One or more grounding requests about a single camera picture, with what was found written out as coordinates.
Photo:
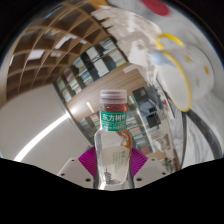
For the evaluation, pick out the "large white city model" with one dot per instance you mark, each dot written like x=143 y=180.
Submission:
x=126 y=30

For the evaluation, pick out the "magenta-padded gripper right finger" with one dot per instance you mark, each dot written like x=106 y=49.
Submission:
x=150 y=171

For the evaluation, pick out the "wooden cubby shelf unit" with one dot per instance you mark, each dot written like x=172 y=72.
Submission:
x=36 y=56

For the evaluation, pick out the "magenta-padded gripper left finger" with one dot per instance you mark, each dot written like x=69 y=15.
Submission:
x=75 y=171

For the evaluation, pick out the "flat round red coaster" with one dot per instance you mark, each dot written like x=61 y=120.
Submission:
x=155 y=6

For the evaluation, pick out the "ceiling light strips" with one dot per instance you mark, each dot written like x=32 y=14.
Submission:
x=40 y=138

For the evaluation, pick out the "clear bottle with green label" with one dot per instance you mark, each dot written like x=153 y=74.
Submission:
x=113 y=153

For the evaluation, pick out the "wall bookshelf full of books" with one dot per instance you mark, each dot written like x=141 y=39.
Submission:
x=96 y=63

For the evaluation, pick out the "dark grey building model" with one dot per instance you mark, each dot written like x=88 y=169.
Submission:
x=150 y=106

